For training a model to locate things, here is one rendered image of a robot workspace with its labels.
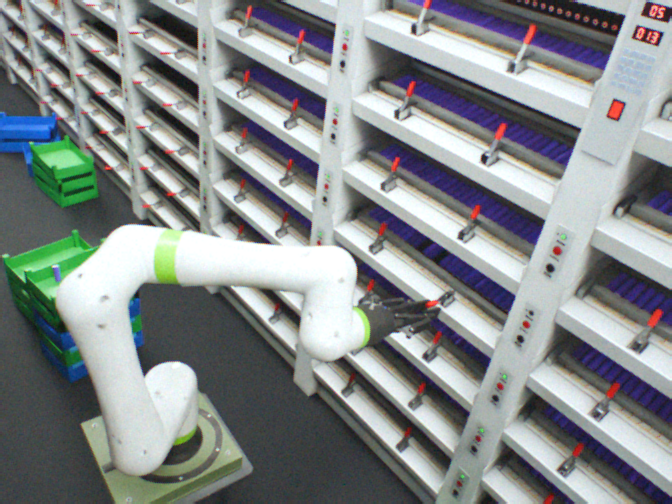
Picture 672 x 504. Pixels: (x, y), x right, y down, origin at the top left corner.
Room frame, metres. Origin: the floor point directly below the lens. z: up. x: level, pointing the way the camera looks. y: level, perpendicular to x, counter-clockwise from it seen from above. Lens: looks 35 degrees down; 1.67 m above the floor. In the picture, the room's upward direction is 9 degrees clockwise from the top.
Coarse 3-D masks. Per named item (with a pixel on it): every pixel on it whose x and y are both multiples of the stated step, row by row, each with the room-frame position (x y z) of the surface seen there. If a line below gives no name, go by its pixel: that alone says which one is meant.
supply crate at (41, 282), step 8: (104, 240) 1.70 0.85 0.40; (96, 248) 1.68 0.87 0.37; (72, 256) 1.61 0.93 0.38; (80, 256) 1.63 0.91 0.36; (88, 256) 1.65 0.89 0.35; (56, 264) 1.56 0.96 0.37; (64, 264) 1.58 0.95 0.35; (72, 264) 1.60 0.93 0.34; (80, 264) 1.63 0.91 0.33; (24, 272) 1.47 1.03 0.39; (32, 272) 1.49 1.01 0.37; (40, 272) 1.51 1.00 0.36; (48, 272) 1.53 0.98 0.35; (64, 272) 1.57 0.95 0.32; (32, 280) 1.47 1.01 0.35; (40, 280) 1.51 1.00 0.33; (48, 280) 1.52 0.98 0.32; (32, 288) 1.45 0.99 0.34; (40, 288) 1.47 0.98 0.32; (48, 288) 1.48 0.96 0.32; (56, 288) 1.48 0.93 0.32; (40, 296) 1.41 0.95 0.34; (48, 296) 1.44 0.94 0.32; (48, 304) 1.38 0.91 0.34; (56, 312) 1.36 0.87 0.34
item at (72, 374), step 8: (136, 336) 1.59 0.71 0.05; (136, 344) 1.57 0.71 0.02; (48, 352) 1.44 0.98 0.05; (56, 360) 1.40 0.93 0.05; (56, 368) 1.41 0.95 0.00; (64, 368) 1.37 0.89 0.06; (72, 368) 1.37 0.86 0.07; (80, 368) 1.39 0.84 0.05; (64, 376) 1.38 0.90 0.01; (72, 376) 1.36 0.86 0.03; (80, 376) 1.39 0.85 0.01
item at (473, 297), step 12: (360, 216) 1.48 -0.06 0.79; (372, 228) 1.45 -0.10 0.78; (396, 240) 1.38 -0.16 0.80; (408, 252) 1.34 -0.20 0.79; (420, 264) 1.31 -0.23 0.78; (432, 264) 1.28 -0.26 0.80; (444, 276) 1.24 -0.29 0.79; (456, 288) 1.21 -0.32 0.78; (468, 288) 1.20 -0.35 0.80; (480, 300) 1.16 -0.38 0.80; (492, 312) 1.12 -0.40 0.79; (504, 324) 1.10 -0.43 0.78
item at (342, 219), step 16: (352, 208) 1.51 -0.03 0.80; (368, 208) 1.54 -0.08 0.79; (336, 224) 1.47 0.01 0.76; (352, 240) 1.41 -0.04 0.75; (368, 240) 1.41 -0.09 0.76; (432, 240) 1.40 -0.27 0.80; (368, 256) 1.35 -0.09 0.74; (384, 256) 1.34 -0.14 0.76; (384, 272) 1.31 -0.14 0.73; (400, 272) 1.28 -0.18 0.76; (416, 272) 1.28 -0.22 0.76; (400, 288) 1.27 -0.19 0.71; (416, 288) 1.22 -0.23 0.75; (432, 288) 1.22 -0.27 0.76; (448, 288) 1.22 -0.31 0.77; (448, 320) 1.14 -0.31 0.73; (464, 320) 1.12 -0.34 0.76; (480, 320) 1.12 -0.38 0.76; (464, 336) 1.10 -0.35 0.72; (480, 336) 1.07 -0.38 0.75; (496, 336) 1.07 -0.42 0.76
